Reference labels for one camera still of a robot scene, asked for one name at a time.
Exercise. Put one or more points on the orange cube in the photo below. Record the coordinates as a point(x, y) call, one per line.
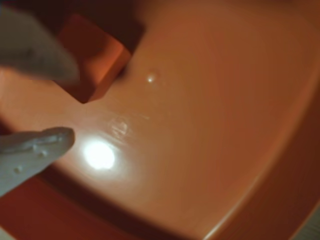
point(100, 55)

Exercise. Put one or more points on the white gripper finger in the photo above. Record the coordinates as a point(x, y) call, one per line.
point(32, 50)
point(27, 157)

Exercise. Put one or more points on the orange plastic box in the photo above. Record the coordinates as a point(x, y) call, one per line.
point(200, 100)

